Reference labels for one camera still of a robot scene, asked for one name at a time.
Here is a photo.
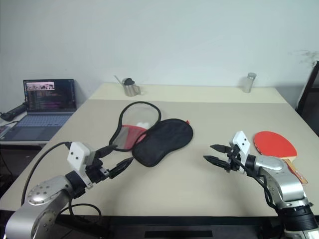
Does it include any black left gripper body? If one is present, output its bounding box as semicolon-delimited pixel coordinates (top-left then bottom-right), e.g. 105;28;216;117
86;151;111;184

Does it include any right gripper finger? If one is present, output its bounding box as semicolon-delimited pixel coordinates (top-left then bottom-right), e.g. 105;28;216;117
210;144;231;154
203;155;230;169

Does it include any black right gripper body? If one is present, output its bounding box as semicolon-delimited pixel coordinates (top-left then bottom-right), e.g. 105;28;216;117
223;146;246;174

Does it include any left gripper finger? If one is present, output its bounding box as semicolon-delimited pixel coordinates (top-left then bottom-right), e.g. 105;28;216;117
108;156;135;180
96;144;119;159

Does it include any red table tennis paddle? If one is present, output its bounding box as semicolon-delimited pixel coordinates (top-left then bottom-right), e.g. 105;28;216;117
253;131;309;185

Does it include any red and black paddle case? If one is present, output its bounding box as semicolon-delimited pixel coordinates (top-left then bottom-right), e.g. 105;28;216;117
109;101;194;168

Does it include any steel mug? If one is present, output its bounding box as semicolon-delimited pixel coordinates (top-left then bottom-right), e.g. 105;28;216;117
124;79;142;97

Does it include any steel canister with lid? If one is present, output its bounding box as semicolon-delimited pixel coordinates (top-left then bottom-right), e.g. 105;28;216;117
242;72;257;93

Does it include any open grey laptop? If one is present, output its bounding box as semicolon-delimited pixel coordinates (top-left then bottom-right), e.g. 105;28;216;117
4;79;77;142

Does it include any black chair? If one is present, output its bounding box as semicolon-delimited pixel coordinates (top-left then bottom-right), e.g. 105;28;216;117
295;60;319;137

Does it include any long black device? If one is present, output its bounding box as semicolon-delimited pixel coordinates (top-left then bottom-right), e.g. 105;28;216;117
0;102;26;122

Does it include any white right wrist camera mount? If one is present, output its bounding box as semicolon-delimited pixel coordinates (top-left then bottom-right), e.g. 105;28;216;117
229;130;251;172

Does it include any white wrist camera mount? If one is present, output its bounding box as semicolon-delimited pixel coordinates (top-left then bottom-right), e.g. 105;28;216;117
229;130;251;172
67;141;97;189

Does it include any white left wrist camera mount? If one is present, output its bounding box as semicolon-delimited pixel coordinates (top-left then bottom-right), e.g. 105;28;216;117
67;141;97;189

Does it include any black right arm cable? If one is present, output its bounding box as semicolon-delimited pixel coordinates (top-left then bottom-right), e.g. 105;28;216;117
228;149;279;209

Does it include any black table frame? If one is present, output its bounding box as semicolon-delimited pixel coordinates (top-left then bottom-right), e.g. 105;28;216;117
53;215;285;239

